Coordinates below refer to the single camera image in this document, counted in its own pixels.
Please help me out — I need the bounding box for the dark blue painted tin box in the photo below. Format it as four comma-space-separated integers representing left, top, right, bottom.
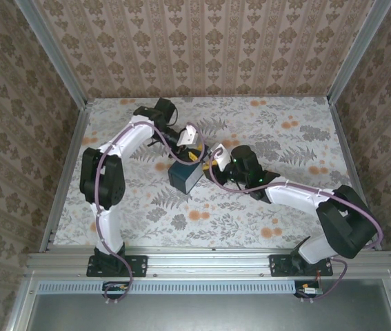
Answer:
166, 160, 205, 195

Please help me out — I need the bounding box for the floral table cloth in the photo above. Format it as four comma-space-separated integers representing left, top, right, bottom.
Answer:
48, 96, 372, 249

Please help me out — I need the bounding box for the small connector board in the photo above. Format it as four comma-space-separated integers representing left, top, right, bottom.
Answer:
102, 281, 130, 299
294, 281, 323, 299

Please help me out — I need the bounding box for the grey metal panel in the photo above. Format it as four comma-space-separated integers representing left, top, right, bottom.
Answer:
26, 279, 391, 331

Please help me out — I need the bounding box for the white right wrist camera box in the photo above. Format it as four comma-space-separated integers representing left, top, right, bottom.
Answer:
210, 142, 232, 172

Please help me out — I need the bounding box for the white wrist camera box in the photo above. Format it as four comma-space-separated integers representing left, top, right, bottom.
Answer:
176, 124, 199, 148
210, 142, 232, 172

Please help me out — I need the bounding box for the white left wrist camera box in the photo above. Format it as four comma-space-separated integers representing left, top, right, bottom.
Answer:
176, 124, 199, 148

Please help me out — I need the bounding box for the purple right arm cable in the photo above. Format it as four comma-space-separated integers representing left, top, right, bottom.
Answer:
204, 148, 383, 303

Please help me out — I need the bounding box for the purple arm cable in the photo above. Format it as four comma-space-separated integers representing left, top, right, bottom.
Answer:
204, 148, 383, 303
92, 122, 205, 306

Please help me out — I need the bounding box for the aluminium cross rail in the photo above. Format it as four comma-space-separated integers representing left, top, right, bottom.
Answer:
24, 247, 391, 280

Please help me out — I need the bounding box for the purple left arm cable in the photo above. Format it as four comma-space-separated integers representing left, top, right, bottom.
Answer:
92, 122, 205, 306

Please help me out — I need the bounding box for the aluminium table side rail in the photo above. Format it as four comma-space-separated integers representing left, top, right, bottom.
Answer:
328, 98, 382, 250
39, 99, 92, 252

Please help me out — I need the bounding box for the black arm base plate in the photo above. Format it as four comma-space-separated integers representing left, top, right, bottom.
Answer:
270, 254, 334, 278
86, 254, 148, 278

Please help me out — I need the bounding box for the slotted pale cable duct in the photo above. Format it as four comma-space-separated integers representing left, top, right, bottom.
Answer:
38, 279, 320, 294

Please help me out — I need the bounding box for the aluminium frame post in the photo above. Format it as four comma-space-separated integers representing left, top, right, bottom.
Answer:
14, 0, 88, 108
328, 0, 391, 104

